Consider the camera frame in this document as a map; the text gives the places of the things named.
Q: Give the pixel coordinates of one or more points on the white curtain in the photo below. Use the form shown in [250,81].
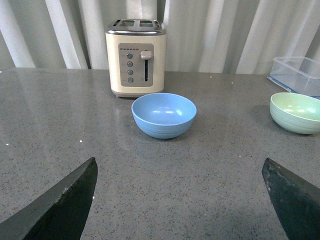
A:
[214,36]

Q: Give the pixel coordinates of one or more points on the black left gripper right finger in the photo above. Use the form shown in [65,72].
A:
[295,201]

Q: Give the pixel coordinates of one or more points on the cream two-slot toaster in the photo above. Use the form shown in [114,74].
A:
[136,50]

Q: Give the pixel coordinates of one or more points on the blue bowl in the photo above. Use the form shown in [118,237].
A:
[163,115]

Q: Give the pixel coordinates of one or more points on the clear plastic food container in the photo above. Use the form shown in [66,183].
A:
[300,75]

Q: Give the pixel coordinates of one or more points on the green bowl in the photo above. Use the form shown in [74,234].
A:
[295,112]

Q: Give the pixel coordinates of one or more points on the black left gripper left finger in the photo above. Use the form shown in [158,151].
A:
[58,214]

